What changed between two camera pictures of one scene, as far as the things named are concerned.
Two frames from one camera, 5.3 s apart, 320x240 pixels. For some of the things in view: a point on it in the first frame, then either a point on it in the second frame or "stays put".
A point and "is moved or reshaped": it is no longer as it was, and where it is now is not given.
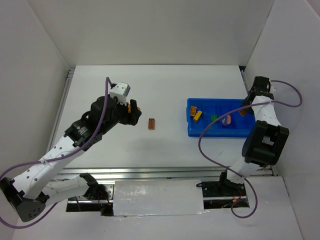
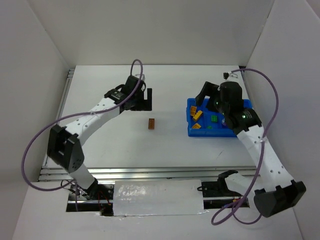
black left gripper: x=130 y=114 -> x=141 y=103
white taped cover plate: x=158 y=197 stays put
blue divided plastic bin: x=199 y=111 stays put
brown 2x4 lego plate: x=151 y=123 stays put
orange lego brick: x=193 y=110 stays put
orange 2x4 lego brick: x=243 y=112 is moved or reshaped
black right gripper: x=249 y=99 -> x=211 y=88
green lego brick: x=214 y=117 stays put
